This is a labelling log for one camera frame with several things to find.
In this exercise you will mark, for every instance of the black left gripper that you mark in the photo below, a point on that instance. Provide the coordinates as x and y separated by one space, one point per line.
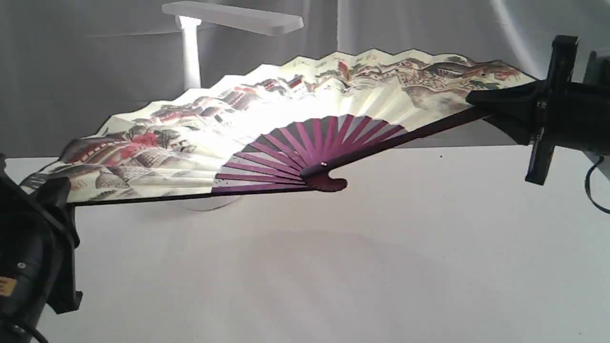
37 256

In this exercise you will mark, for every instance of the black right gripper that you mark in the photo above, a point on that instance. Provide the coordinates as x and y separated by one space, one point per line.
561 112

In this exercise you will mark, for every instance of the painted paper folding fan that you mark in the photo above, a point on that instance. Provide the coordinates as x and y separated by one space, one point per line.
275 129

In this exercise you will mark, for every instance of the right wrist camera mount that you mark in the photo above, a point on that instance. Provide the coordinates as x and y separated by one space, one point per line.
597 70

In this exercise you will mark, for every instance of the grey backdrop curtain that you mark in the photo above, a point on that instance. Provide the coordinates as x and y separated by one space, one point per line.
67 65

